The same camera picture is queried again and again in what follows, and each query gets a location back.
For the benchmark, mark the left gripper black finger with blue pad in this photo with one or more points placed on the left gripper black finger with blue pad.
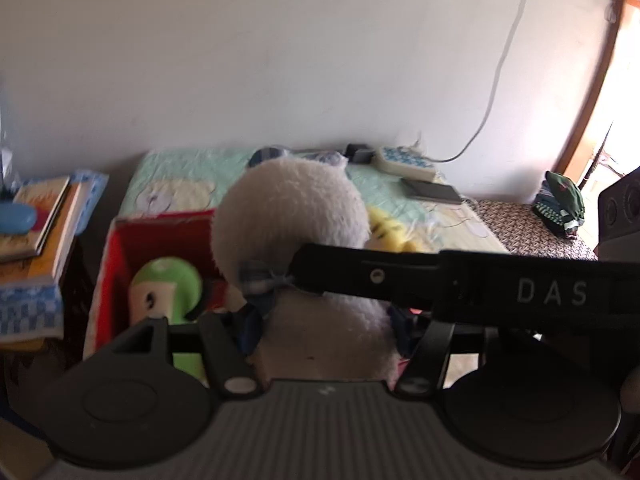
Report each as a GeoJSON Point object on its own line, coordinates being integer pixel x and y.
{"type": "Point", "coordinates": [426, 346]}
{"type": "Point", "coordinates": [144, 355]}

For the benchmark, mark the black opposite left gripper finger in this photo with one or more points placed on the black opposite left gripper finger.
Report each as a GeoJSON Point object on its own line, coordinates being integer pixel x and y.
{"type": "Point", "coordinates": [401, 279]}

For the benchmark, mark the yellow tiger plush toy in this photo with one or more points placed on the yellow tiger plush toy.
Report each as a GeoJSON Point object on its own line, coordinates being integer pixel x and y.
{"type": "Point", "coordinates": [390, 234]}

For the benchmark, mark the green bean plush toy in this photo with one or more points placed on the green bean plush toy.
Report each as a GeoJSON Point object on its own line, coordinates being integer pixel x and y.
{"type": "Point", "coordinates": [166, 288]}

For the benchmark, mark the white bunny plush toy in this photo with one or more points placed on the white bunny plush toy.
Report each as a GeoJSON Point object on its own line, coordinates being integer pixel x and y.
{"type": "Point", "coordinates": [270, 212]}

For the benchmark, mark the patterned brown mattress cover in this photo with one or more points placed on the patterned brown mattress cover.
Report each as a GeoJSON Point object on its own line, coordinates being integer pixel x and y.
{"type": "Point", "coordinates": [523, 233]}

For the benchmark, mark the black smartphone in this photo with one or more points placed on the black smartphone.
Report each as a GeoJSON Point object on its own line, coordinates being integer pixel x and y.
{"type": "Point", "coordinates": [431, 192]}

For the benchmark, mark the folded green clothes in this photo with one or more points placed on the folded green clothes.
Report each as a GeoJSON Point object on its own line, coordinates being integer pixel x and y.
{"type": "Point", "coordinates": [559, 205]}

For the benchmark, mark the red cardboard box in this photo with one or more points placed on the red cardboard box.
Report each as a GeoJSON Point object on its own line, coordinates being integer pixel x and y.
{"type": "Point", "coordinates": [133, 242]}

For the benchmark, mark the white power strip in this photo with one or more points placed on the white power strip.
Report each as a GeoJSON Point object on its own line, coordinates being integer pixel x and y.
{"type": "Point", "coordinates": [404, 163]}

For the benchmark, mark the black power adapter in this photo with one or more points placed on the black power adapter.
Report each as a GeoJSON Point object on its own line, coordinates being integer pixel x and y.
{"type": "Point", "coordinates": [359, 154]}

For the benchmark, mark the lower orange book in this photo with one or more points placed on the lower orange book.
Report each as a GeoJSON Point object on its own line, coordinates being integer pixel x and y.
{"type": "Point", "coordinates": [37, 258]}

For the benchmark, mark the orange book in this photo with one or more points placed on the orange book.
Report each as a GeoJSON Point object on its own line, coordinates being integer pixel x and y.
{"type": "Point", "coordinates": [46, 196]}
{"type": "Point", "coordinates": [37, 258]}

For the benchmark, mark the blue checkered cloth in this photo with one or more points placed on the blue checkered cloth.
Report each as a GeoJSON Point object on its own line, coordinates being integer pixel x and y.
{"type": "Point", "coordinates": [34, 312]}

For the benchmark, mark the top orange book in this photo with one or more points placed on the top orange book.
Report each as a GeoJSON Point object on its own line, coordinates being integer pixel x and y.
{"type": "Point", "coordinates": [46, 196]}

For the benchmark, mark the blue glasses case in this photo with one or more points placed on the blue glasses case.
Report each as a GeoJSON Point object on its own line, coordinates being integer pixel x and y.
{"type": "Point", "coordinates": [16, 218]}

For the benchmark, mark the black camera rig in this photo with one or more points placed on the black camera rig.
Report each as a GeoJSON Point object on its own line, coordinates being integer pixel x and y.
{"type": "Point", "coordinates": [619, 220]}

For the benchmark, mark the wooden door frame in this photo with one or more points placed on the wooden door frame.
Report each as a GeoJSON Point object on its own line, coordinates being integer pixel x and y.
{"type": "Point", "coordinates": [577, 134]}

